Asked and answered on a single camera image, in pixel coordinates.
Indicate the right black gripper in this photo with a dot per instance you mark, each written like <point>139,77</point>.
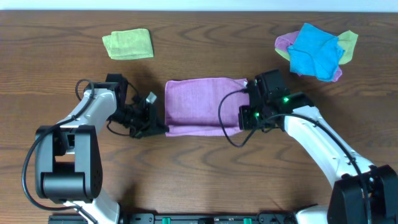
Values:
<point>244,122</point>

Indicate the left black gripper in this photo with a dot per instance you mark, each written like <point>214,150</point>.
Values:
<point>148,126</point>

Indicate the purple microfiber cloth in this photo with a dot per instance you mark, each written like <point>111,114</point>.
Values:
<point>192,107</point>

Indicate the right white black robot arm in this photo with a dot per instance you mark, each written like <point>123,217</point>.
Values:
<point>361,191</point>

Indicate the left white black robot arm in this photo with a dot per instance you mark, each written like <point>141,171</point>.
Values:
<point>68,168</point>

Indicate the blue cloth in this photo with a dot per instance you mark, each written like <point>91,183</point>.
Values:
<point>315,53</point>

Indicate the folded green cloth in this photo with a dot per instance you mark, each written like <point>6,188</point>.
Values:
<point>129,44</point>

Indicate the green cloth in pile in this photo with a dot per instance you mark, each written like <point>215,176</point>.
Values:
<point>347,41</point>

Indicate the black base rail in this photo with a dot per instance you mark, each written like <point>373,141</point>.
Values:
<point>153,218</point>

